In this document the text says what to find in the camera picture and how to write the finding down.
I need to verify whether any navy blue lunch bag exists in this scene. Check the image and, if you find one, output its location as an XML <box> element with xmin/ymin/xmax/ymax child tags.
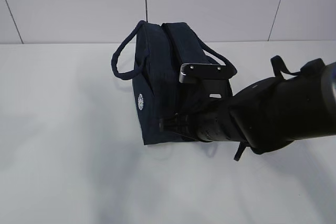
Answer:
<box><xmin>111</xmin><ymin>20</ymin><xmax>237</xmax><ymax>145</ymax></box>

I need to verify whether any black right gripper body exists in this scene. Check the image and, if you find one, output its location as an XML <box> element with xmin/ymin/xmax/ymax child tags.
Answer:
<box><xmin>156</xmin><ymin>113</ymin><xmax>201</xmax><ymax>142</ymax></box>

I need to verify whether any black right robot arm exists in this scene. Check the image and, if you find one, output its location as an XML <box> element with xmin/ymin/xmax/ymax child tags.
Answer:
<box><xmin>160</xmin><ymin>56</ymin><xmax>335</xmax><ymax>160</ymax></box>

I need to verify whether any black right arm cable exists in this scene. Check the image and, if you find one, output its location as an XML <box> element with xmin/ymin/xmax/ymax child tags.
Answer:
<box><xmin>233</xmin><ymin>55</ymin><xmax>326</xmax><ymax>162</ymax></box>

